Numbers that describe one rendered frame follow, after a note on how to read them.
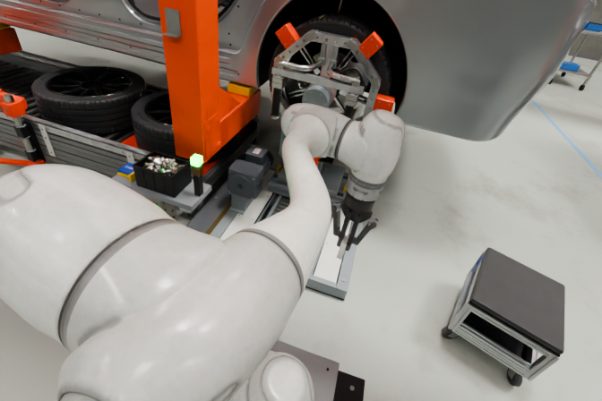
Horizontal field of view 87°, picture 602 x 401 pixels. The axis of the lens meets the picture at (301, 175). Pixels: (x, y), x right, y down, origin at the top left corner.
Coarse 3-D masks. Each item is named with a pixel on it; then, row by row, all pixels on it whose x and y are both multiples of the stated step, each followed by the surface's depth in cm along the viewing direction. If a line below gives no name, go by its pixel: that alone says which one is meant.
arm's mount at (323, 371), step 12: (276, 348) 99; (288, 348) 100; (300, 348) 100; (300, 360) 97; (312, 360) 98; (324, 360) 99; (312, 372) 95; (324, 372) 96; (336, 372) 96; (324, 384) 93; (324, 396) 90
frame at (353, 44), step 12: (312, 36) 147; (324, 36) 146; (336, 36) 146; (288, 48) 154; (300, 48) 152; (348, 48) 146; (276, 60) 159; (360, 60) 147; (372, 72) 148; (372, 84) 151; (372, 96) 154; (372, 108) 158; (360, 120) 163
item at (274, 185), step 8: (280, 168) 221; (272, 176) 212; (344, 176) 221; (272, 184) 206; (280, 184) 209; (344, 184) 219; (280, 192) 208; (288, 192) 206; (344, 192) 211; (336, 200) 203
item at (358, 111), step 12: (288, 60) 166; (312, 60) 164; (348, 60) 159; (336, 72) 164; (288, 84) 181; (288, 96) 179; (300, 96) 194; (336, 96) 171; (360, 96) 167; (360, 108) 182
